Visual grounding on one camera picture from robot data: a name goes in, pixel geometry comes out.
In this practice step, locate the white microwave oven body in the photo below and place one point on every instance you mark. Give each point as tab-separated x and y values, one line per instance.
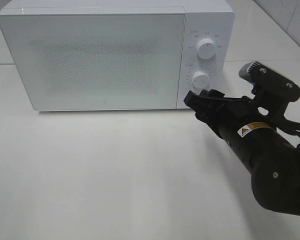
202	18

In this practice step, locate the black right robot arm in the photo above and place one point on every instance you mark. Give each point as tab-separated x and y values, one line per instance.
273	163

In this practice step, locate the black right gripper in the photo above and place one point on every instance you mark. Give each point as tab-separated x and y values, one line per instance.
241	118

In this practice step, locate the white microwave knob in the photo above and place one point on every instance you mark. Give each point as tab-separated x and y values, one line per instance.
206	48
200	79

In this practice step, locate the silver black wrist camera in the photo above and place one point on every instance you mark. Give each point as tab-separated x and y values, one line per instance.
264	78

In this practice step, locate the upper white microwave knob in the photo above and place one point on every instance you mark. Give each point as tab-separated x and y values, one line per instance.
206	48

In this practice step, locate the lower white microwave knob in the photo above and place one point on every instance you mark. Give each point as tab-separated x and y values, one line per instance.
200	79

